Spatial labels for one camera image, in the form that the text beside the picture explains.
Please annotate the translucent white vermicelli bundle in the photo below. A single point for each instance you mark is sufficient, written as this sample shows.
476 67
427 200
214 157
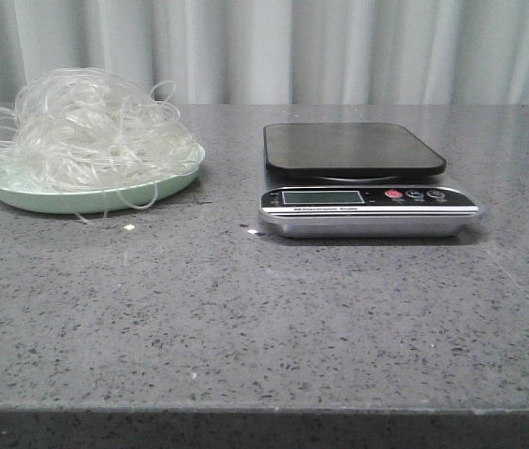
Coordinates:
86 129

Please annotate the black silver kitchen scale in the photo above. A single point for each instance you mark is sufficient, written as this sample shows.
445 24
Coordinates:
358 180

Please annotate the white pleated curtain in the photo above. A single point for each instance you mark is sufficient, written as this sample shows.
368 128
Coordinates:
280 52

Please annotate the light green round plate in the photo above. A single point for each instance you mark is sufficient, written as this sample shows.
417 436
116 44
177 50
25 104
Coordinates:
138 197

